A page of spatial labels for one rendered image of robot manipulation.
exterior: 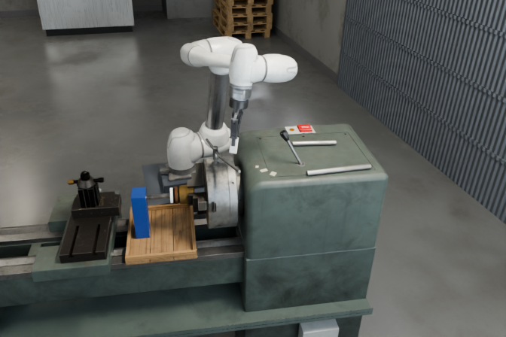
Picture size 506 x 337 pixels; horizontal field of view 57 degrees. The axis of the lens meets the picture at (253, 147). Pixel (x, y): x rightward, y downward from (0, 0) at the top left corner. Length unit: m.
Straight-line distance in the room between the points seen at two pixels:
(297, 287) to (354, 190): 0.56
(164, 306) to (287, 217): 0.77
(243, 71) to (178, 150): 0.96
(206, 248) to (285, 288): 0.41
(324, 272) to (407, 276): 1.28
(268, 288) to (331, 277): 0.30
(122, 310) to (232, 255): 0.60
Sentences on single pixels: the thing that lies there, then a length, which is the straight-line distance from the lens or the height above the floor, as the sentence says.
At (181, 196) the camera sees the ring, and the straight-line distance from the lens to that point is 2.04.
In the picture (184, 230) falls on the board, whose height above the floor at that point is 0.89.
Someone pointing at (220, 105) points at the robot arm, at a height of 1.24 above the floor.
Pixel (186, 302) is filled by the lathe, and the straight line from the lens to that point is 2.34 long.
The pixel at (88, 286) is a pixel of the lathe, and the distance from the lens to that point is 2.21.
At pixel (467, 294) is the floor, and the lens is 3.44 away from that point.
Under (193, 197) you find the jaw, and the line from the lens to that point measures 1.99.
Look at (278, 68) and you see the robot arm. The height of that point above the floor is 1.66.
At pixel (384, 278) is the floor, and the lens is 3.35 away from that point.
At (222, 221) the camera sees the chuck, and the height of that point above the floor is 1.03.
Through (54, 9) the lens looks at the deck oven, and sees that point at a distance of 8.62.
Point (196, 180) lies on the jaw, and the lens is 2.07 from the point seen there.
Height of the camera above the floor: 2.27
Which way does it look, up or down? 29 degrees down
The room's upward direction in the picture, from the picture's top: 2 degrees clockwise
